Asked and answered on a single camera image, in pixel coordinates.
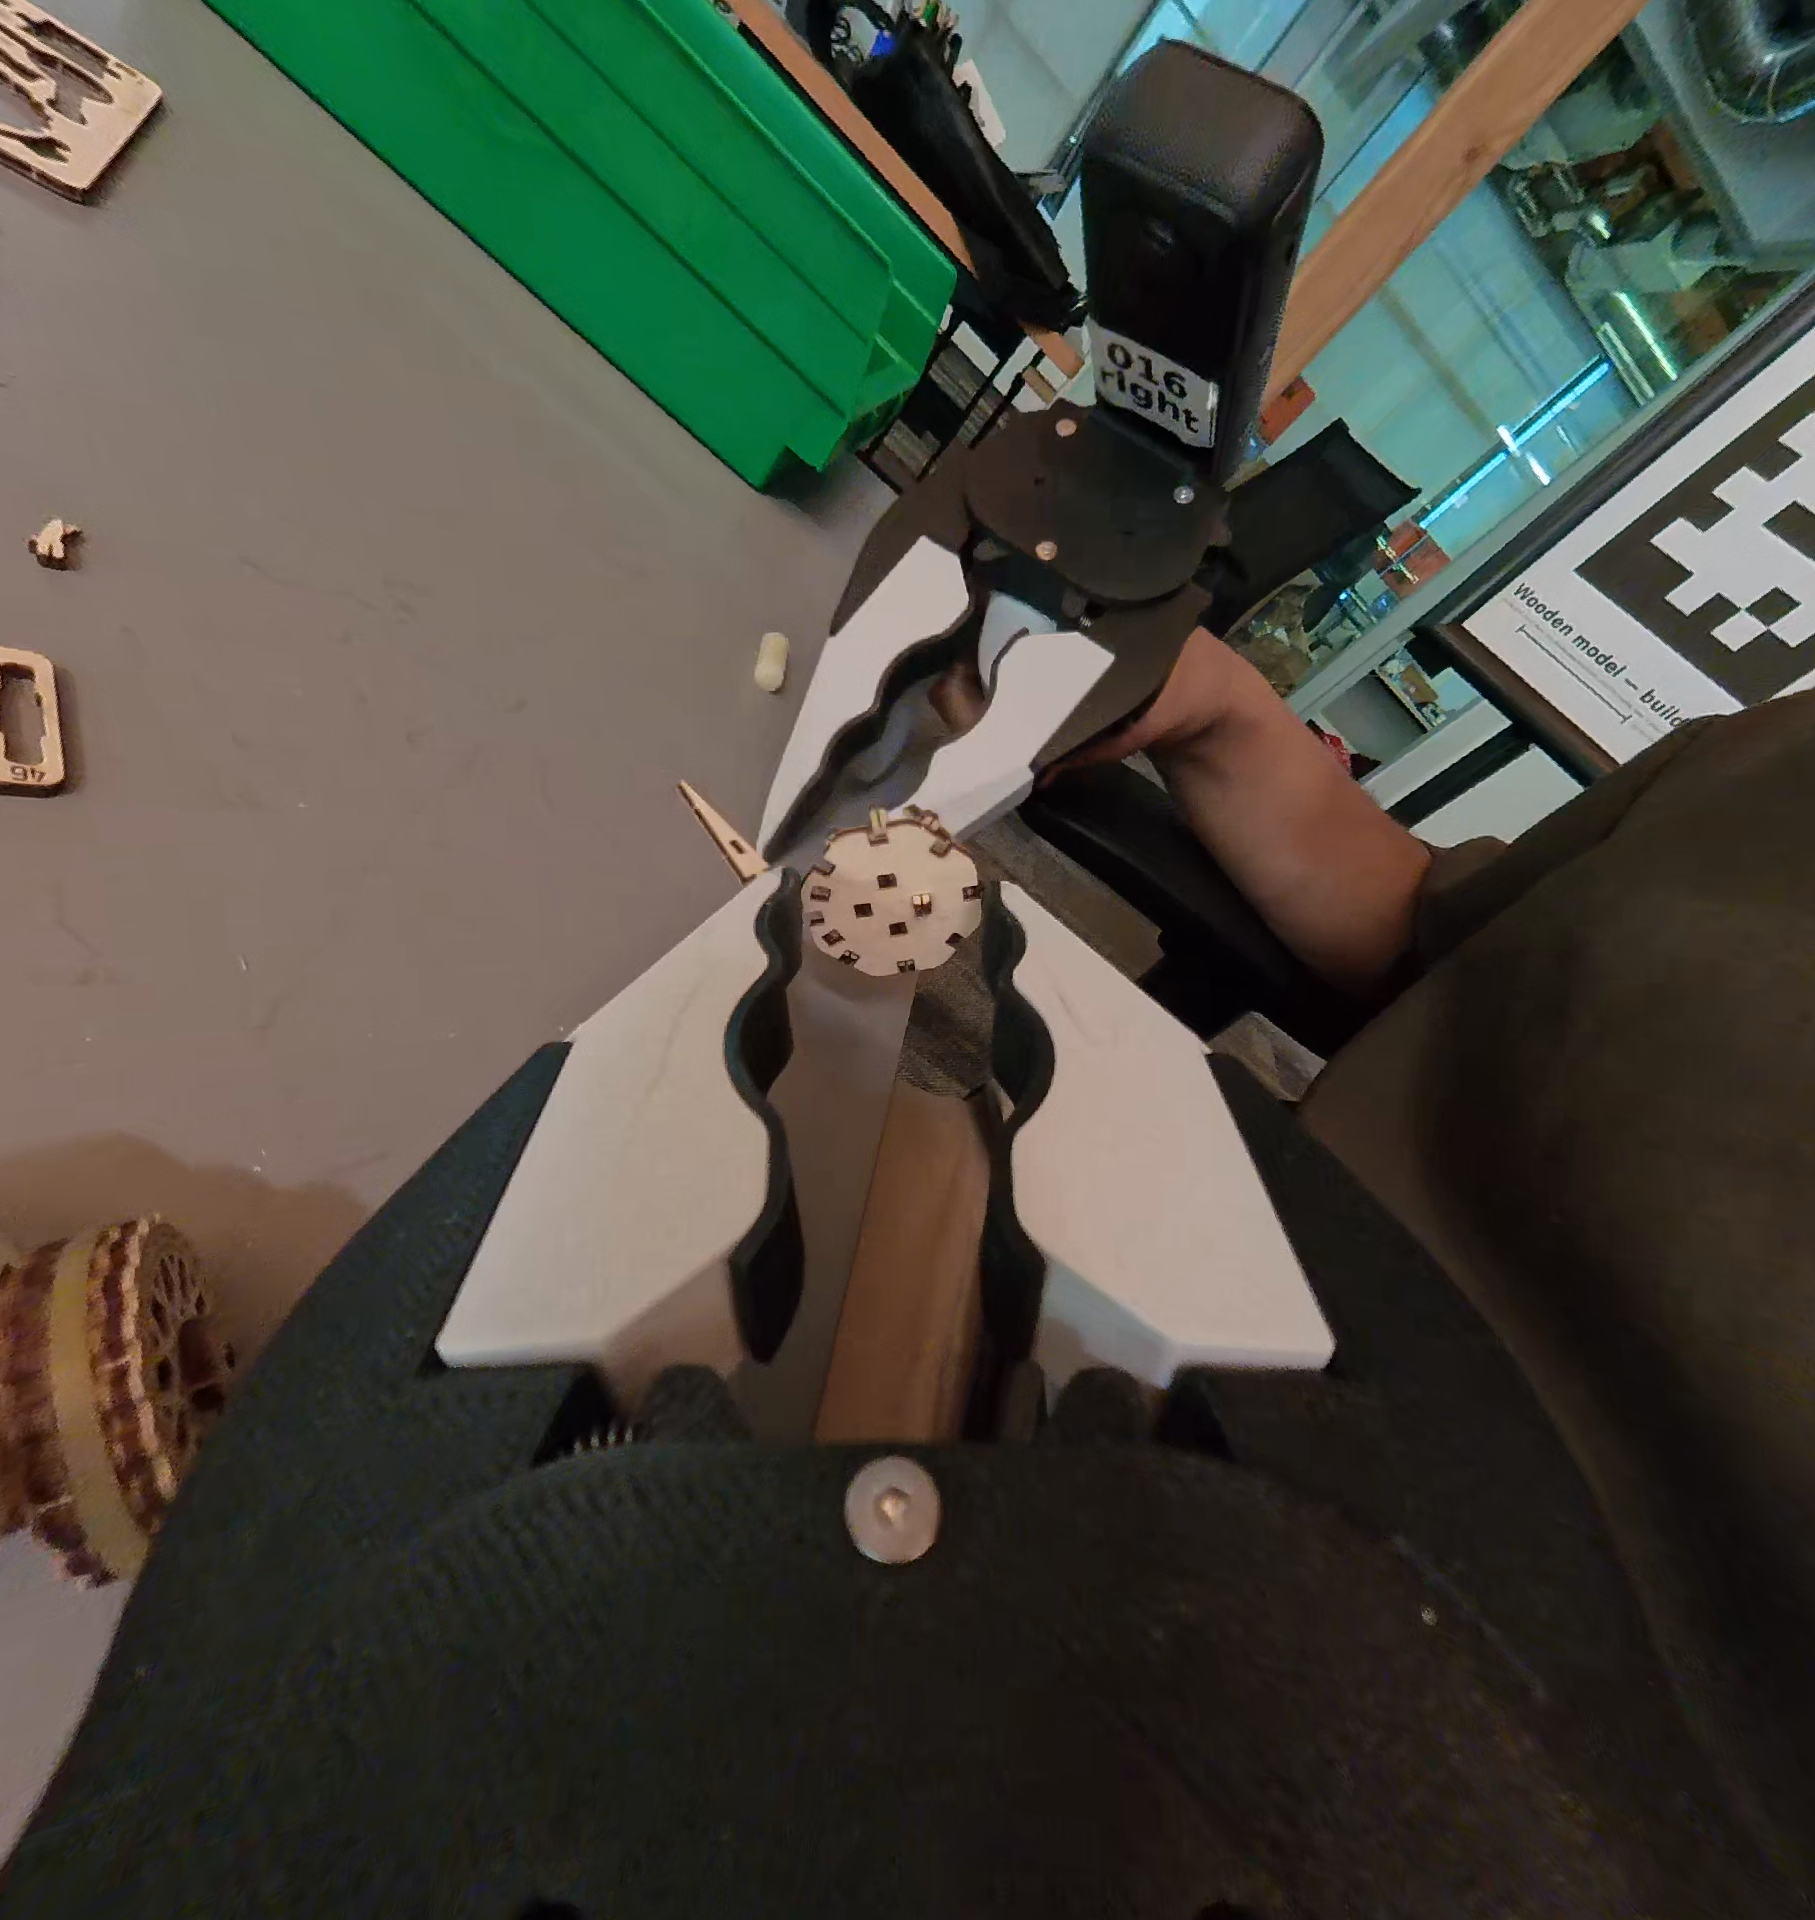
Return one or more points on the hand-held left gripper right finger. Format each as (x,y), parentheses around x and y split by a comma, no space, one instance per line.
(1163,1200)

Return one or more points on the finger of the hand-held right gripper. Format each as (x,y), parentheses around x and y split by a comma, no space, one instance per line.
(1034,713)
(869,644)

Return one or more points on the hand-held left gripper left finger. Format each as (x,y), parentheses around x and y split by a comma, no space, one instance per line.
(608,1169)

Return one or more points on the pointed wooden piece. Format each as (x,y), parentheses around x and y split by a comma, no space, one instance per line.
(725,833)

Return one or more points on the round wooden gear disc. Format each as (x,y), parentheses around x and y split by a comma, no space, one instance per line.
(890,901)

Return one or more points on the person's right forearm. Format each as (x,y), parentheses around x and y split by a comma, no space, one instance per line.
(1296,810)

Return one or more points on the grey desk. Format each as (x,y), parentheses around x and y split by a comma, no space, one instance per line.
(396,719)

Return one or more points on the small white plastic piece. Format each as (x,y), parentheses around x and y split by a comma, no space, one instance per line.
(768,664)

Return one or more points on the black office chair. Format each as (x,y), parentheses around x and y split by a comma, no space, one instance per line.
(1163,884)

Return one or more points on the black bag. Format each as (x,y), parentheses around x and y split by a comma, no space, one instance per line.
(952,164)

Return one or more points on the wooden beam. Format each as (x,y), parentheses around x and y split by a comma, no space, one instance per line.
(1462,178)

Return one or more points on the person's dark shirt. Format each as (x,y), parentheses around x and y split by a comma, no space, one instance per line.
(1628,1200)

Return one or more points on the green plastic bin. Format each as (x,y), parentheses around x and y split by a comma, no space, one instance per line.
(667,195)

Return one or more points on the wooden motorcycle model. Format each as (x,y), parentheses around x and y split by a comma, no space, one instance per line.
(127,1381)

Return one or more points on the black and white marker poster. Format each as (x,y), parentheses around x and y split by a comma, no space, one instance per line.
(1747,555)

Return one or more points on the tiny notched wooden piece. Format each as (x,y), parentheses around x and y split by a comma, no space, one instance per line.
(53,540)

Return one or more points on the wooden cutout sheet with gears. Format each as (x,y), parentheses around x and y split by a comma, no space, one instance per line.
(60,91)

